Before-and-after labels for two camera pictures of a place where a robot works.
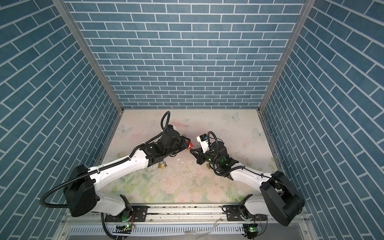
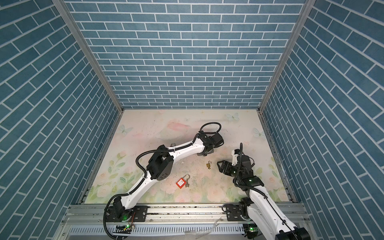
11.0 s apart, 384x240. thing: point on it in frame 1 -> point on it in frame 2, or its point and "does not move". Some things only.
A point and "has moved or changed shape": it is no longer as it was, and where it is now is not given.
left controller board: [122, 229] does not move
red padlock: [191, 145] has moved or changed shape
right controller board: [251, 229] does not move
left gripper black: [179, 139] -> [203, 154]
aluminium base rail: [228, 221] does not move
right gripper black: [200, 156] -> [225, 163]
